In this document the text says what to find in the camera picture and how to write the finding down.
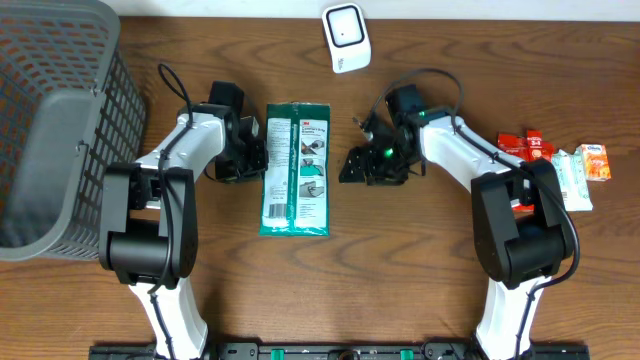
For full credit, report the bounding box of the green white gloves package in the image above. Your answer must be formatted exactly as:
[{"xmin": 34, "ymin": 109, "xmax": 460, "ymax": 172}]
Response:
[{"xmin": 260, "ymin": 102, "xmax": 331, "ymax": 236}]

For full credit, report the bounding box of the orange red snack bag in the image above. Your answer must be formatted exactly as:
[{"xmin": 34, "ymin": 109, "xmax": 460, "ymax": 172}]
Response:
[{"xmin": 496, "ymin": 132, "xmax": 559, "ymax": 214}]

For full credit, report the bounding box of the mint green wipes pack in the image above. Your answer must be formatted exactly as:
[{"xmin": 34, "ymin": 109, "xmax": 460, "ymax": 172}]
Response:
[{"xmin": 551, "ymin": 150, "xmax": 593, "ymax": 212}]

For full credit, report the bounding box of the small orange tissue box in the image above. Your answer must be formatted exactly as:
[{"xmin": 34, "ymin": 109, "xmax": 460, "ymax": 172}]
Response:
[{"xmin": 577, "ymin": 144, "xmax": 611, "ymax": 182}]

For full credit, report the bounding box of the red candy bar wrapper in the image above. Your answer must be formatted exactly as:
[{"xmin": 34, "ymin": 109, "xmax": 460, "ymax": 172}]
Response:
[{"xmin": 526, "ymin": 130, "xmax": 544, "ymax": 162}]

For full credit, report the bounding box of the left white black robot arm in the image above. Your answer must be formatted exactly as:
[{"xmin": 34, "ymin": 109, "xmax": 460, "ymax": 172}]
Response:
[{"xmin": 99, "ymin": 103, "xmax": 266, "ymax": 359}]

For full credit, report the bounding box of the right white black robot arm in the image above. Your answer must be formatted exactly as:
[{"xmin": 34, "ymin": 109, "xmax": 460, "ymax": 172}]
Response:
[{"xmin": 339, "ymin": 109, "xmax": 579, "ymax": 359}]

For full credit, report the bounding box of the white barcode scanner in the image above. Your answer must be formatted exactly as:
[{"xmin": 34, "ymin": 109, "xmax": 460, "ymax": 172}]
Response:
[{"xmin": 321, "ymin": 3, "xmax": 372, "ymax": 74}]

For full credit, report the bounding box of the grey plastic mesh basket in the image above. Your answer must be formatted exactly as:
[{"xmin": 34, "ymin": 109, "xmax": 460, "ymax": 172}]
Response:
[{"xmin": 1, "ymin": 1, "xmax": 146, "ymax": 261}]

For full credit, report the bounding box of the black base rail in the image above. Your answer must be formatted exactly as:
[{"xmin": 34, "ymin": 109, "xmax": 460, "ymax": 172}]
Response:
[{"xmin": 88, "ymin": 341, "xmax": 591, "ymax": 360}]

